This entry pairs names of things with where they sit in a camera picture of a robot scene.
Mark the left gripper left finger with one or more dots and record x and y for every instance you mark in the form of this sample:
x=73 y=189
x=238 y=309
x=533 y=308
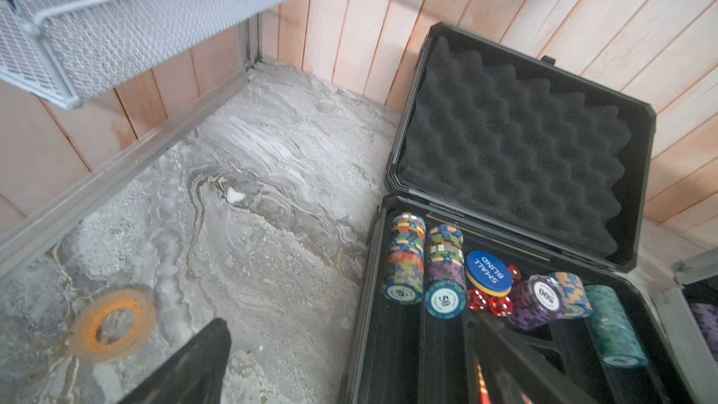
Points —
x=195 y=374

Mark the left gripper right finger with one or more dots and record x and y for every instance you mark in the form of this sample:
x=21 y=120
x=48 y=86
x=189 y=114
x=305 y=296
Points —
x=512 y=369

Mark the dark grey poker case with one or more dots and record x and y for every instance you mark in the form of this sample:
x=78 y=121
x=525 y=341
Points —
x=543 y=169

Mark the silver aluminium poker case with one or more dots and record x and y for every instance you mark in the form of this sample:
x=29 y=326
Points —
x=688 y=314

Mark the purple 500 chip stack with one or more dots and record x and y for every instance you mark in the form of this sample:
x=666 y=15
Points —
x=536 y=302

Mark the red dice in grey case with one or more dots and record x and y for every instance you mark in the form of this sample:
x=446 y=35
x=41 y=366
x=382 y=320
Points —
x=500 y=306

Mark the tan blue chip stack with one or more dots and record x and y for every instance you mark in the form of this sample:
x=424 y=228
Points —
x=577 y=304

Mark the teal edged chip stack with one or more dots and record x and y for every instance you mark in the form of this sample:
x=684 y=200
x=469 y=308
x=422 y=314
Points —
x=446 y=290

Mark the blue small blind button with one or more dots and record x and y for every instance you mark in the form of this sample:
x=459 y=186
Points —
x=488 y=274

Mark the green chip stack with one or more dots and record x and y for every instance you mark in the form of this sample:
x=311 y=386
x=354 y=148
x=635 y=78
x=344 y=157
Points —
x=613 y=333

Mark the multicolour chip stack left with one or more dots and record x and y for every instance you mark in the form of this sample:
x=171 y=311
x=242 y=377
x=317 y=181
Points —
x=404 y=272

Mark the purple tan chip stack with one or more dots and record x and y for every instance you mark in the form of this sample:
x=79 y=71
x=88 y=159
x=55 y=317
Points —
x=706 y=317

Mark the white mesh wall shelf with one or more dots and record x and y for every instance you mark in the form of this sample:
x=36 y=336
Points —
x=70 y=51

